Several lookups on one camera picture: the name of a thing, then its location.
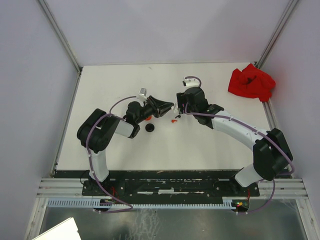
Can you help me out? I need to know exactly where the left aluminium frame post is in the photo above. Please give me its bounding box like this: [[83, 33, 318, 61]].
[[37, 0, 83, 73]]

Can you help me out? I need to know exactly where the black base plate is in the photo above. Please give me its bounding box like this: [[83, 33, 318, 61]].
[[82, 170, 260, 199]]

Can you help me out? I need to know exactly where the white paper sheet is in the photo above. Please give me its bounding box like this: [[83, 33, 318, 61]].
[[34, 217, 81, 240]]

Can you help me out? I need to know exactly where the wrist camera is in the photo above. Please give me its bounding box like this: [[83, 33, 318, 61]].
[[182, 78, 199, 88], [137, 88, 147, 102]]

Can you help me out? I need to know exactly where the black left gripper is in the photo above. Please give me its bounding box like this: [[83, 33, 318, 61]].
[[136, 95, 175, 124]]

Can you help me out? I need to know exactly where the right aluminium frame post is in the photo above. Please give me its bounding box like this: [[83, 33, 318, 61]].
[[255, 0, 301, 69]]

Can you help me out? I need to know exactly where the aluminium frame post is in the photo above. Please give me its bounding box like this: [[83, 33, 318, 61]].
[[37, 0, 83, 73], [255, 0, 301, 69]]

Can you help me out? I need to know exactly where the white cable duct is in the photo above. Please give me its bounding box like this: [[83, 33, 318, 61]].
[[47, 197, 236, 210]]

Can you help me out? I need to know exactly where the red cloth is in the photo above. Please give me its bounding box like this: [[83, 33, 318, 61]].
[[228, 63, 276, 102]]

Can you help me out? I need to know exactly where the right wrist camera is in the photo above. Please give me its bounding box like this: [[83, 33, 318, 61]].
[[182, 78, 199, 88]]

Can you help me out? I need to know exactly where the aluminium front rail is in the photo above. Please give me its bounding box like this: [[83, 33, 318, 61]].
[[36, 178, 308, 200]]

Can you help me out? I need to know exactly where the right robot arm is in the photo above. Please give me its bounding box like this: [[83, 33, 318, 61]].
[[176, 86, 293, 196]]

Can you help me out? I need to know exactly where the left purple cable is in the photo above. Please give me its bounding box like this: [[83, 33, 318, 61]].
[[86, 95, 135, 214]]

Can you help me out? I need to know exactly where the black earbud charging case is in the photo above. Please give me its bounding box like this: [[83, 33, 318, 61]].
[[145, 123, 155, 133]]

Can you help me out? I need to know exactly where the white earbud charging case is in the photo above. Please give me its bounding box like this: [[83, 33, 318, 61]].
[[171, 103, 179, 114]]

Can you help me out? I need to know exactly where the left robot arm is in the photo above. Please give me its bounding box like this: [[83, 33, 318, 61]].
[[76, 95, 174, 195]]

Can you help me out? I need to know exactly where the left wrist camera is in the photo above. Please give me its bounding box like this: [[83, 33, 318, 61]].
[[137, 88, 147, 102]]

